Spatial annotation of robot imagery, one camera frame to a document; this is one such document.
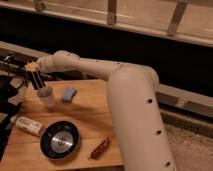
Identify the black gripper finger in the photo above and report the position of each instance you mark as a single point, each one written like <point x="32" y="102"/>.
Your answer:
<point x="33" y="80"/>
<point x="40" y="79"/>

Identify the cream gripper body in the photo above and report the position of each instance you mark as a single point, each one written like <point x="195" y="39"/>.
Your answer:
<point x="32" y="66"/>

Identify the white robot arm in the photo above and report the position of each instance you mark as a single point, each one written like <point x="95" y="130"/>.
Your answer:
<point x="131" y="97"/>

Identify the black device at left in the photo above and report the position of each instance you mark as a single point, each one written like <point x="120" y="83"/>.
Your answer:
<point x="7" y="109"/>

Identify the white rectangular box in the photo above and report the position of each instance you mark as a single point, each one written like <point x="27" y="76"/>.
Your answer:
<point x="30" y="126"/>

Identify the wooden board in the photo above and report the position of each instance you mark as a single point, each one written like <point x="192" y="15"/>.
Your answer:
<point x="87" y="110"/>

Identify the black bowl with metal disc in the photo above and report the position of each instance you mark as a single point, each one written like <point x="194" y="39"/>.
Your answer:
<point x="59" y="140"/>

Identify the red-brown pocket knife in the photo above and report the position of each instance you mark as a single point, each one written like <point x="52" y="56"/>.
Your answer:
<point x="99" y="150"/>

